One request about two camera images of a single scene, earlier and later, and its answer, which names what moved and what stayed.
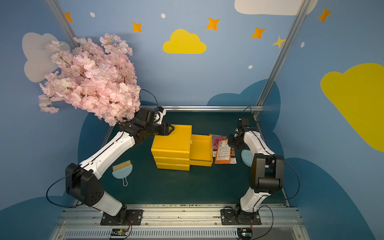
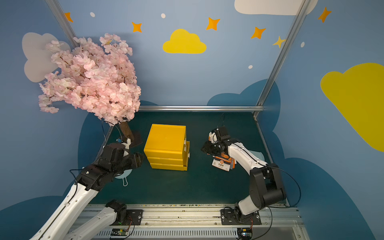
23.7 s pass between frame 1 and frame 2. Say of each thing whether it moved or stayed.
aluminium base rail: stayed
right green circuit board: stayed
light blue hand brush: stayed
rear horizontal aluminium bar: stayed
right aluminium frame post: stayed
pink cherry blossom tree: stayed
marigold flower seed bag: moved
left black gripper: moved
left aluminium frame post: stayed
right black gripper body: moved
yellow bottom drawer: moved
